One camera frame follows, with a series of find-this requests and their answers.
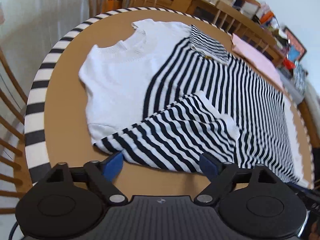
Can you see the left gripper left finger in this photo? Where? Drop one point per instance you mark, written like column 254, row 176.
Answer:
column 101, row 175

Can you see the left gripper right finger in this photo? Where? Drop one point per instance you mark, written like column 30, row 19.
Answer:
column 220, row 176

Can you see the black white striped sweater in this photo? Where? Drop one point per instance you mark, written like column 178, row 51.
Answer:
column 170, row 93

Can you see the folded pink cloth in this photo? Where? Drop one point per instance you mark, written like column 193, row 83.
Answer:
column 257, row 59

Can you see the framed picture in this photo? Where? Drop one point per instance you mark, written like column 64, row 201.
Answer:
column 297, row 49

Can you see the wooden sideboard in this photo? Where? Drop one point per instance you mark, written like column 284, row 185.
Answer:
column 198, row 8

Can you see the wooden chair right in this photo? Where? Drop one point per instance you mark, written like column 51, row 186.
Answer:
column 233, row 22

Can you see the white cabinet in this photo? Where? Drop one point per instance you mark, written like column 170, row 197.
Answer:
column 30, row 28

